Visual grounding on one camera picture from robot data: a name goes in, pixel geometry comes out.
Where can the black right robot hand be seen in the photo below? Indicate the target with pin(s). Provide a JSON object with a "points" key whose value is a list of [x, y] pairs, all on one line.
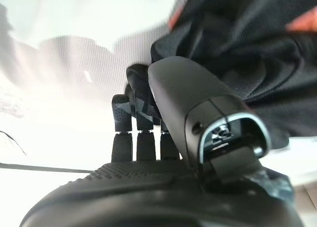
{"points": [[161, 194]]}

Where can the black garment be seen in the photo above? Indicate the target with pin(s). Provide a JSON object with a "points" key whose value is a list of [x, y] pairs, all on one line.
{"points": [[260, 63]]}

